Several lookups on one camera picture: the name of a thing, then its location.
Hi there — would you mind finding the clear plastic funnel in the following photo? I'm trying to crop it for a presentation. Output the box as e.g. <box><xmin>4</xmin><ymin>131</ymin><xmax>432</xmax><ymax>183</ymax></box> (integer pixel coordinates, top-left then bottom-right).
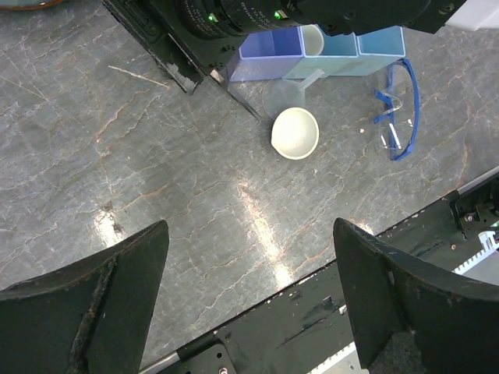
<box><xmin>262</xmin><ymin>69</ymin><xmax>324</xmax><ymax>119</ymax></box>

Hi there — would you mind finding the light blue front bin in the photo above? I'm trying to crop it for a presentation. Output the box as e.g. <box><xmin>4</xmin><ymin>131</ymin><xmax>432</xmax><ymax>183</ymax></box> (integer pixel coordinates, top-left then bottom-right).
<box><xmin>356</xmin><ymin>26</ymin><xmax>406</xmax><ymax>76</ymax></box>

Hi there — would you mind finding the light blue bin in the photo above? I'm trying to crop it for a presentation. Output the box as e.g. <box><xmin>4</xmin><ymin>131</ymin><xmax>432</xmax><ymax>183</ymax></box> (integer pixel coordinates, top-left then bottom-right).
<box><xmin>284</xmin><ymin>28</ymin><xmax>360</xmax><ymax>79</ymax></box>
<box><xmin>356</xmin><ymin>26</ymin><xmax>406</xmax><ymax>76</ymax></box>

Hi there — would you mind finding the white dome lid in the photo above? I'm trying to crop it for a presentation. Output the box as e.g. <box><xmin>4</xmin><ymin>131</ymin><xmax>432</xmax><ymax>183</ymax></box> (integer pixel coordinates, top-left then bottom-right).
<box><xmin>271</xmin><ymin>107</ymin><xmax>320</xmax><ymax>161</ymax></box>

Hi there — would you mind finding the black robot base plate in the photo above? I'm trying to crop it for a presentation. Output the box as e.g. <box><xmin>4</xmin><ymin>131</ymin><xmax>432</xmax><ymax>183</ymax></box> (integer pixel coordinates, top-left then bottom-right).
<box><xmin>140</xmin><ymin>189</ymin><xmax>499</xmax><ymax>374</ymax></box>

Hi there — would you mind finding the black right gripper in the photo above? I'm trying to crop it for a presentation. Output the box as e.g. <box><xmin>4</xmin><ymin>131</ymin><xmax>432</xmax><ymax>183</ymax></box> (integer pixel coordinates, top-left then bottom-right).
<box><xmin>103</xmin><ymin>0</ymin><xmax>262</xmax><ymax>119</ymax></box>

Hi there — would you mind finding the brown ceramic bowl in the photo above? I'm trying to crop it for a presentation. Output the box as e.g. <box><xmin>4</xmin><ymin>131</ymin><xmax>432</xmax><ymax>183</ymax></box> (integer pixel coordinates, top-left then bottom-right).
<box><xmin>0</xmin><ymin>0</ymin><xmax>63</xmax><ymax>11</ymax></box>

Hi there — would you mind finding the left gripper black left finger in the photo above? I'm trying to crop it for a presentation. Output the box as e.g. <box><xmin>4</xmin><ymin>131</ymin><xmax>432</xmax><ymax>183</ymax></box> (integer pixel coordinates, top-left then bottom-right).
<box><xmin>1</xmin><ymin>221</ymin><xmax>169</xmax><ymax>373</ymax></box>

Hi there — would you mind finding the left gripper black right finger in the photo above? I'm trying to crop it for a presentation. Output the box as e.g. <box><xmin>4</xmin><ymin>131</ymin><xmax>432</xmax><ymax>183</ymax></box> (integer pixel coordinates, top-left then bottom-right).
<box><xmin>333</xmin><ymin>218</ymin><xmax>498</xmax><ymax>373</ymax></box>

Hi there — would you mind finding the small white cup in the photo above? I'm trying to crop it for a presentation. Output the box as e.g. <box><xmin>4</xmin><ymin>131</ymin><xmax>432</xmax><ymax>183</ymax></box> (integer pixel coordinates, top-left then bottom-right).
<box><xmin>300</xmin><ymin>25</ymin><xmax>324</xmax><ymax>56</ymax></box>

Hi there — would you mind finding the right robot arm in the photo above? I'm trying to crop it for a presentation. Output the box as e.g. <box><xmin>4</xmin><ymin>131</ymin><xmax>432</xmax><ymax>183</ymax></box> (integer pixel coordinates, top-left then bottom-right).
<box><xmin>103</xmin><ymin>0</ymin><xmax>498</xmax><ymax>94</ymax></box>

